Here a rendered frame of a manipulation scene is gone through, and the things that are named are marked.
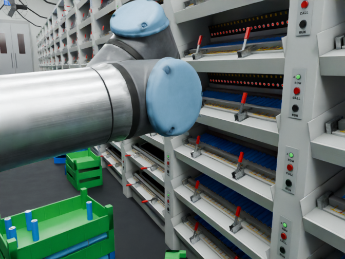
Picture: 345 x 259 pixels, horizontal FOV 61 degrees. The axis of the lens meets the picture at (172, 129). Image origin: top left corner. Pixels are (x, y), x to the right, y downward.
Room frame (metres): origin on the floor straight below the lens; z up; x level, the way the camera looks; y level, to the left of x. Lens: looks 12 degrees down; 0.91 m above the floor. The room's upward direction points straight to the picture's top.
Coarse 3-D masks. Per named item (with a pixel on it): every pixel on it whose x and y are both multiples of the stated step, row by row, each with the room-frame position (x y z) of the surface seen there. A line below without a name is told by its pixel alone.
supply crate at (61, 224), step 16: (80, 192) 0.99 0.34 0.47; (48, 208) 0.91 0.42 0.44; (64, 208) 0.94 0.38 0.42; (80, 208) 0.98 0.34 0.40; (96, 208) 0.93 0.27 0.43; (112, 208) 0.85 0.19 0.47; (0, 224) 0.80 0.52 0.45; (16, 224) 0.84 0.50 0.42; (48, 224) 0.87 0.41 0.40; (64, 224) 0.87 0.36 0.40; (80, 224) 0.87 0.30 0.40; (96, 224) 0.81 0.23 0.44; (112, 224) 0.85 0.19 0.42; (0, 240) 0.73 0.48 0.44; (32, 240) 0.78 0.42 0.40; (48, 240) 0.72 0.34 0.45; (64, 240) 0.74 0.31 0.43; (80, 240) 0.78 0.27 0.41; (16, 256) 0.66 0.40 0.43; (32, 256) 0.69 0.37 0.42
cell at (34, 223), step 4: (32, 220) 0.78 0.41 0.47; (36, 220) 0.79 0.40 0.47; (32, 224) 0.78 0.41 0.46; (36, 224) 0.78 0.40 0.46; (32, 228) 0.78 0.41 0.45; (36, 228) 0.78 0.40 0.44; (32, 232) 0.78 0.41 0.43; (36, 232) 0.78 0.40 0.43; (32, 236) 0.78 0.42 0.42; (36, 236) 0.78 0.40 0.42; (36, 240) 0.78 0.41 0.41
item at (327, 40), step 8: (344, 24) 0.71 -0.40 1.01; (320, 32) 0.67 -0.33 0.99; (328, 32) 0.69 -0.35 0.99; (336, 32) 0.70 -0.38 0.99; (344, 32) 0.71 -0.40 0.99; (320, 40) 0.67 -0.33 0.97; (328, 40) 0.69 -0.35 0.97; (336, 40) 0.69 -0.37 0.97; (320, 48) 0.68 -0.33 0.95; (328, 48) 0.69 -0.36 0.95; (336, 48) 0.69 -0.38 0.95; (320, 56) 0.67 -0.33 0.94; (328, 56) 0.66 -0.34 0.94; (336, 56) 0.64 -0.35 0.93; (344, 56) 0.62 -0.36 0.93; (320, 64) 0.68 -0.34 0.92; (328, 64) 0.66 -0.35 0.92; (336, 64) 0.64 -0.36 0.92; (344, 64) 0.63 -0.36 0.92; (320, 72) 0.68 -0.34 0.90; (328, 72) 0.67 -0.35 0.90; (336, 72) 0.65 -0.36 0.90; (344, 72) 0.63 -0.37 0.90
